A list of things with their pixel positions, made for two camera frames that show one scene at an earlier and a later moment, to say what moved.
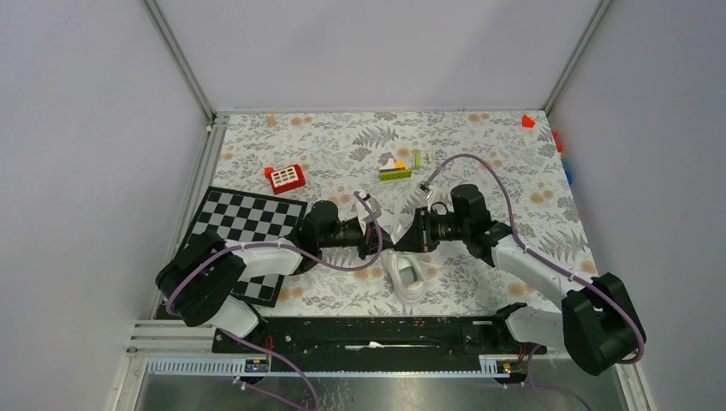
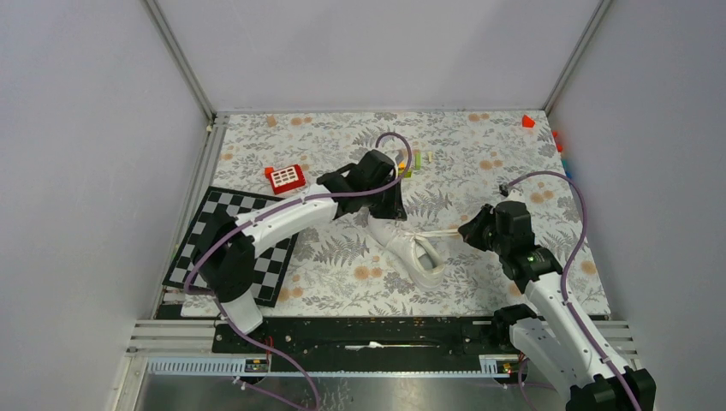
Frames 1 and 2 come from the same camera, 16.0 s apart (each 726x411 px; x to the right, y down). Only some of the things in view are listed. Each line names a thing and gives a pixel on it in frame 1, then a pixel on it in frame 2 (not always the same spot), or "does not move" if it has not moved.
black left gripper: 370,241 → 395,210
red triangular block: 527,122 does not move
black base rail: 376,336 does not move
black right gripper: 419,237 → 470,231
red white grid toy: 285,179 does not move
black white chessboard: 239,215 does not move
